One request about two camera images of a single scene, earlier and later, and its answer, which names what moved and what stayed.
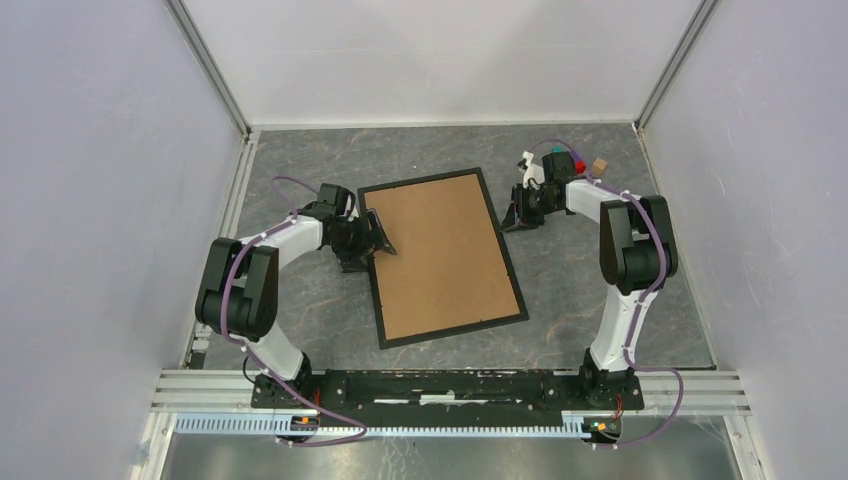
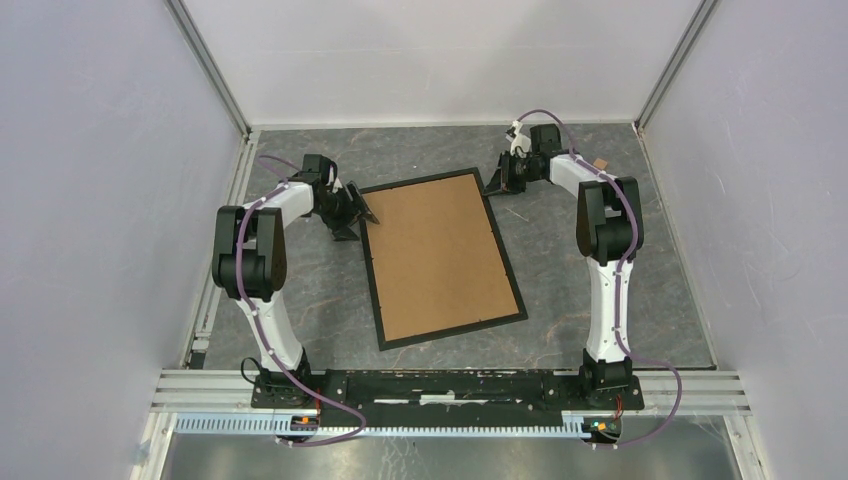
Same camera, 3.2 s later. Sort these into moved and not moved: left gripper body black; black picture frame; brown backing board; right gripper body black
Moved: right gripper body black; left gripper body black
Not moved: brown backing board; black picture frame
